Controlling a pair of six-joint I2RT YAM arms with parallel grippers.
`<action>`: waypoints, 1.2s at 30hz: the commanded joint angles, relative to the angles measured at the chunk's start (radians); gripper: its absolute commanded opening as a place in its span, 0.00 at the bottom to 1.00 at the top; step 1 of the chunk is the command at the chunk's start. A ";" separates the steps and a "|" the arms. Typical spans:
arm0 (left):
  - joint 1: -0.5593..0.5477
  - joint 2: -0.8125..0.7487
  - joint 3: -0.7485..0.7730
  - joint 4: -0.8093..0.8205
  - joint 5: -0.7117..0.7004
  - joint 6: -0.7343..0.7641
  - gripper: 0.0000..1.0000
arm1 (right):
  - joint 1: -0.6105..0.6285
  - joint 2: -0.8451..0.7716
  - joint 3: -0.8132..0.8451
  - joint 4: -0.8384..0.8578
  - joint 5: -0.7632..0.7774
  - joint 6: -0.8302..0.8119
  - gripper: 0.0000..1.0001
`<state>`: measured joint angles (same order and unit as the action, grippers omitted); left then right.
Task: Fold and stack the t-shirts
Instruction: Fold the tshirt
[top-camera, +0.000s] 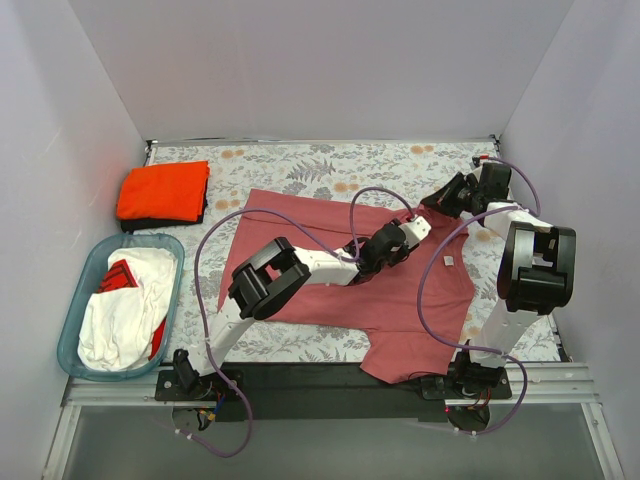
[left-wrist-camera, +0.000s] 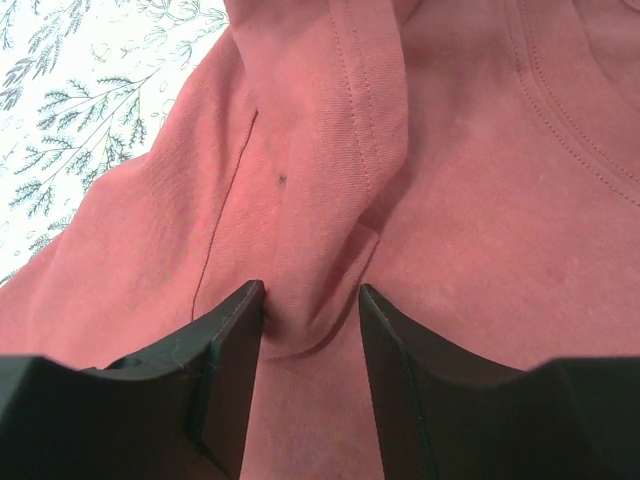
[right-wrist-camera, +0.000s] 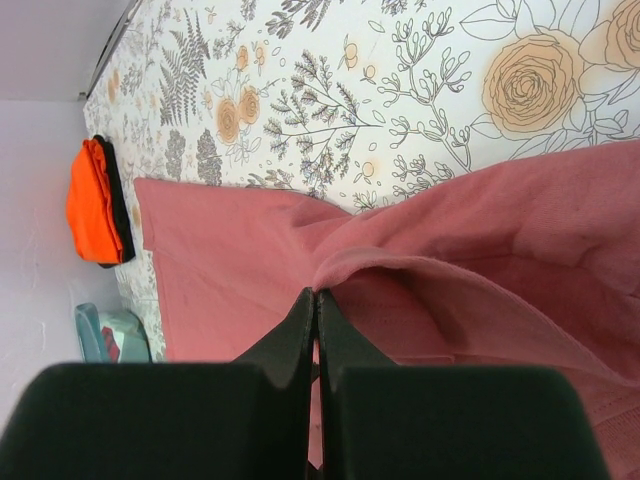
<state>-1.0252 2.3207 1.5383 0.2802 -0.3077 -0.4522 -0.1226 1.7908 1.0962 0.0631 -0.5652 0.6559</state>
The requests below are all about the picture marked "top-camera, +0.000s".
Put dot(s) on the folded orange t-shirt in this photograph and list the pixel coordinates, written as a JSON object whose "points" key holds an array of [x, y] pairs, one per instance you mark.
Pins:
{"points": [[195, 169]]}

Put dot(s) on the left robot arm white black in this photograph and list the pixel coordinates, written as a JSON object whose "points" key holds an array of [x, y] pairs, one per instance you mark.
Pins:
{"points": [[273, 274]]}

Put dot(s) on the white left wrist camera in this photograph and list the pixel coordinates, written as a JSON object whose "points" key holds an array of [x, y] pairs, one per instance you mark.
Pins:
{"points": [[416, 230]]}

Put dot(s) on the aluminium frame rail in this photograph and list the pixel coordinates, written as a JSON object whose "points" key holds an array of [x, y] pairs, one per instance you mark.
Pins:
{"points": [[552, 427]]}

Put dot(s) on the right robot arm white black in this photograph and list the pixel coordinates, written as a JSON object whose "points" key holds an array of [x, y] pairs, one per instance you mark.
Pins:
{"points": [[536, 272]]}

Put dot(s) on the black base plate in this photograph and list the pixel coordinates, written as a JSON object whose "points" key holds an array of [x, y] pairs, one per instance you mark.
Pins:
{"points": [[314, 391]]}

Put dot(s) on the teal plastic basket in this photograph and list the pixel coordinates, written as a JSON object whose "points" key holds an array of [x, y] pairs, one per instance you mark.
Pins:
{"points": [[94, 270]]}

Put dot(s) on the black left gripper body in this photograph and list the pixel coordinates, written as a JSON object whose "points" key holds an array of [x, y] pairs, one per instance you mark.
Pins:
{"points": [[373, 255]]}

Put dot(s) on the white t-shirt red print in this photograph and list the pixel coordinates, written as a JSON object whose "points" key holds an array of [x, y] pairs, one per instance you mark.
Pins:
{"points": [[125, 317]]}

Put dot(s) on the folded black t-shirt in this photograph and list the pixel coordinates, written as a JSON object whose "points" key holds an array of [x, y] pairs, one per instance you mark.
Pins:
{"points": [[150, 225]]}

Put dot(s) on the pink t-shirt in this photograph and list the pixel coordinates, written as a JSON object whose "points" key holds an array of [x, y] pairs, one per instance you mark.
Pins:
{"points": [[395, 308]]}

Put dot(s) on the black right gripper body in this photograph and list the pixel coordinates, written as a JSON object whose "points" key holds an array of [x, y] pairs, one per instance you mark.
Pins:
{"points": [[451, 190]]}

